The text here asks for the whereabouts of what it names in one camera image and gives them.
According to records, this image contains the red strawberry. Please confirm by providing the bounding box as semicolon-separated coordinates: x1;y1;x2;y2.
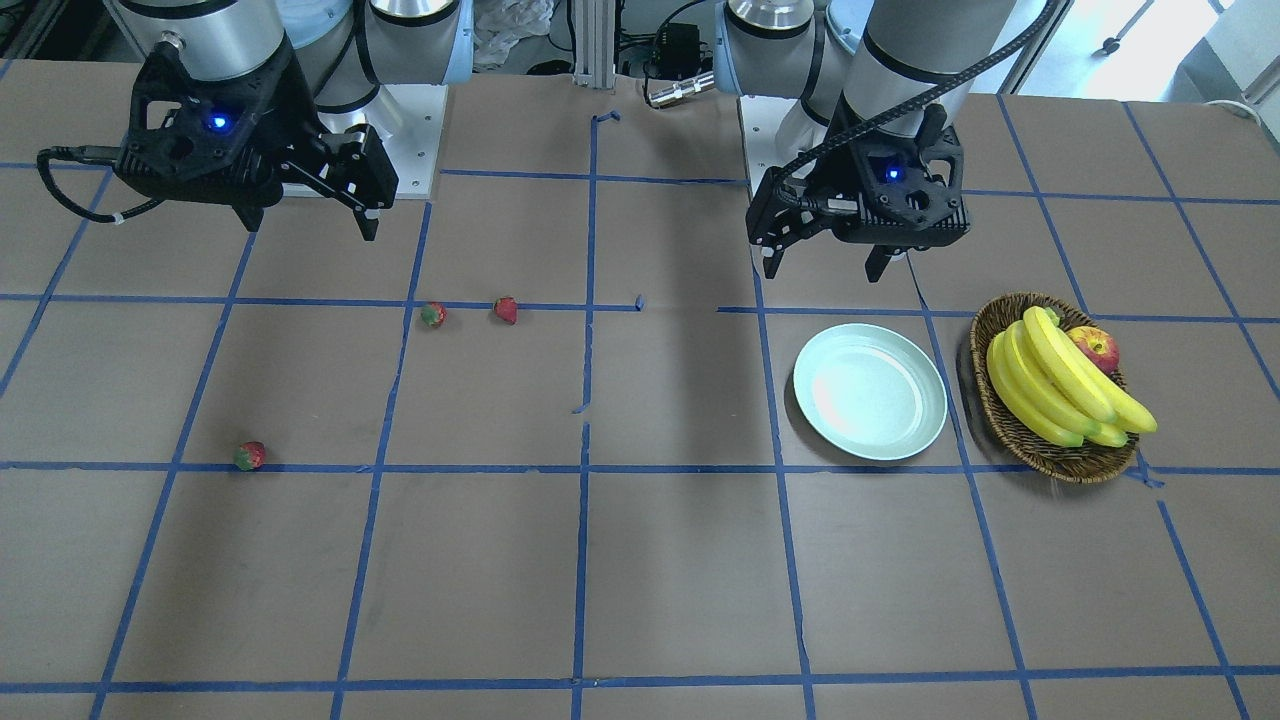
492;296;518;325
419;302;448;328
233;441;268;471

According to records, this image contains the pale green round plate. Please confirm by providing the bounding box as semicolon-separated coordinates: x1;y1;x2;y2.
791;323;948;461

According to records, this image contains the aluminium frame post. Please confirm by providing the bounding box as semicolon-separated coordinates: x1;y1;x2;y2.
566;0;617;91

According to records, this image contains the red yellow apple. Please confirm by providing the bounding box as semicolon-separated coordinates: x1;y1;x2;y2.
1068;325;1120;375

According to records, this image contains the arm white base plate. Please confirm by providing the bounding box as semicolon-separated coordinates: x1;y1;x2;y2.
739;95;831;200
319;85;451;200

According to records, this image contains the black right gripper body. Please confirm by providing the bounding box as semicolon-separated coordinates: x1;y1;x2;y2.
113;42;398;211

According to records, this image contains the brown wicker basket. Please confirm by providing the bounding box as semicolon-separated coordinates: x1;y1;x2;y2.
963;292;1140;483

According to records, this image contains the yellow banana bunch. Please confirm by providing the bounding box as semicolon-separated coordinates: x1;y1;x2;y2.
984;305;1158;448

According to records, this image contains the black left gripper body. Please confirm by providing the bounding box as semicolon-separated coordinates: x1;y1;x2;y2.
748;102;972;249

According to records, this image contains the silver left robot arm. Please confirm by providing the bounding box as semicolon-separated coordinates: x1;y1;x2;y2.
713;1;1061;282

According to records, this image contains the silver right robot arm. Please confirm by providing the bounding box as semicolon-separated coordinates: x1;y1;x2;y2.
111;1;474;241

